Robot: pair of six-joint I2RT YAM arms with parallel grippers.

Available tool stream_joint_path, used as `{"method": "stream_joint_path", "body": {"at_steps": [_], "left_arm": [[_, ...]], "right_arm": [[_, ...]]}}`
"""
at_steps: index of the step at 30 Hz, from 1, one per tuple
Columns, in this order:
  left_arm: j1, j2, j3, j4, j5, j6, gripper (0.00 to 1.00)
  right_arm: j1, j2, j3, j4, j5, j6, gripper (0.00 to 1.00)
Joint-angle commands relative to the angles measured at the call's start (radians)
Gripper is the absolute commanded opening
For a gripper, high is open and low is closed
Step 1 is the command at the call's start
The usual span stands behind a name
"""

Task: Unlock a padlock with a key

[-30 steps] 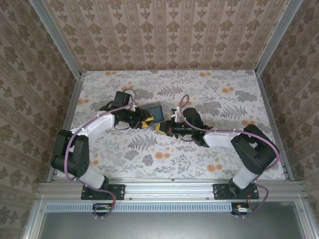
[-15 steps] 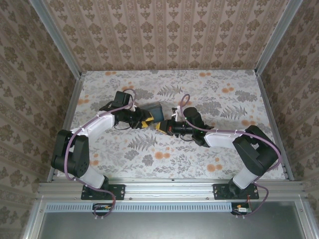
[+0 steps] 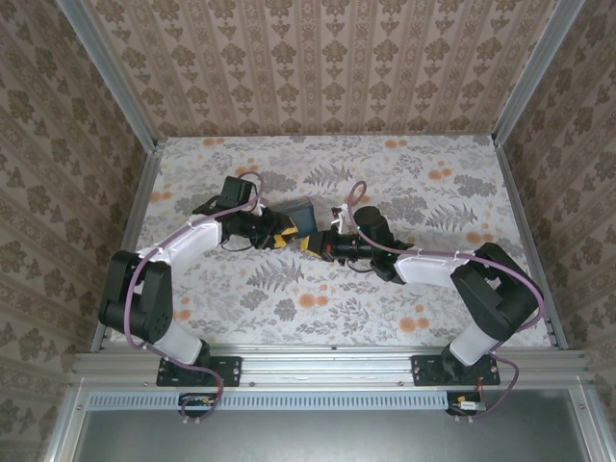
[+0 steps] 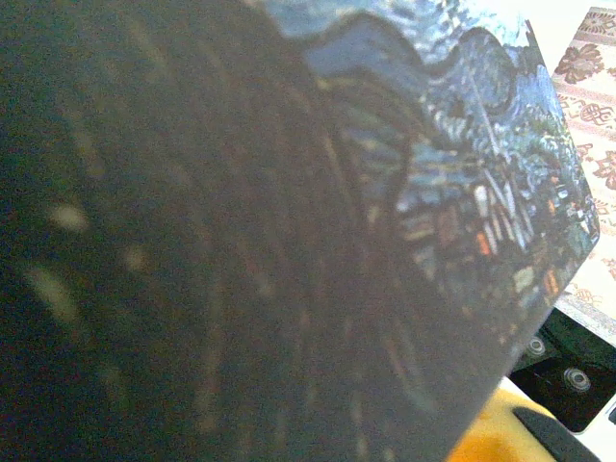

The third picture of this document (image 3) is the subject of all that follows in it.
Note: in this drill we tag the blue-grey padlock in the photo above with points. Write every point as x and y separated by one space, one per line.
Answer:
303 216

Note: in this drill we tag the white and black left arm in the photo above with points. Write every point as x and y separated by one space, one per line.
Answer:
159 308

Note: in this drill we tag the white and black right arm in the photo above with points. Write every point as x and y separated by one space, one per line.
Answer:
495 298

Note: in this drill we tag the floral printed tablecloth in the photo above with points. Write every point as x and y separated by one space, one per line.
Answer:
337 313

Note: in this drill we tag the small controller board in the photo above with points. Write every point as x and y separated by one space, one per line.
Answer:
467 405
197 404

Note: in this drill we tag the grey metal sheet panel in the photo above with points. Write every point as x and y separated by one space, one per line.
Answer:
337 438

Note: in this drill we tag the aluminium side rail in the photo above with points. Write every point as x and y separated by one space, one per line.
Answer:
523 216
131 231

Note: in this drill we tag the aluminium front rail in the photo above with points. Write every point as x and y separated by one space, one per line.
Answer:
327 366

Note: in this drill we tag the aluminium frame post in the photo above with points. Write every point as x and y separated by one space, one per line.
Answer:
115 82
536 72

